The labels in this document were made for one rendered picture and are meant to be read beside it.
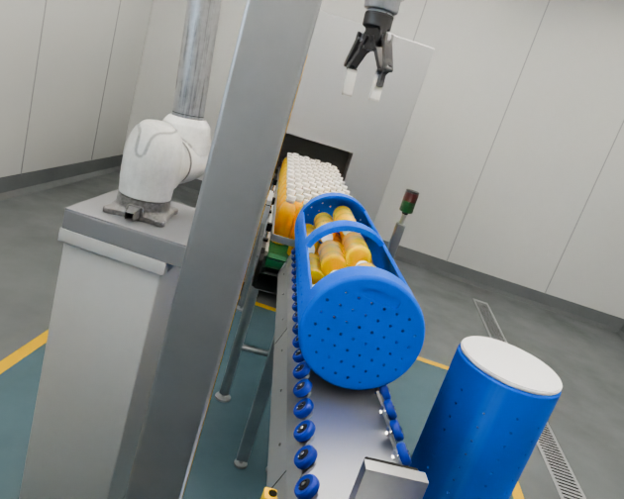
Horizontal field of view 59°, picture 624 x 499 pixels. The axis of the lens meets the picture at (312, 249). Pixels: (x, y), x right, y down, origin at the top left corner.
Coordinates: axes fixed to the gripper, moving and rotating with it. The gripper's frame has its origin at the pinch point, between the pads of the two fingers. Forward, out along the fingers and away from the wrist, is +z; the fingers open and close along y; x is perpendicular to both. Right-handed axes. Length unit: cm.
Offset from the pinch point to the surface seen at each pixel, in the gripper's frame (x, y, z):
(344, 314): 14, -36, 47
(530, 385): -38, -50, 60
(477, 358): -31, -37, 59
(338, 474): 23, -59, 69
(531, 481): -169, 17, 166
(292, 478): 32, -59, 68
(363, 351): 8, -38, 55
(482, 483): -34, -49, 89
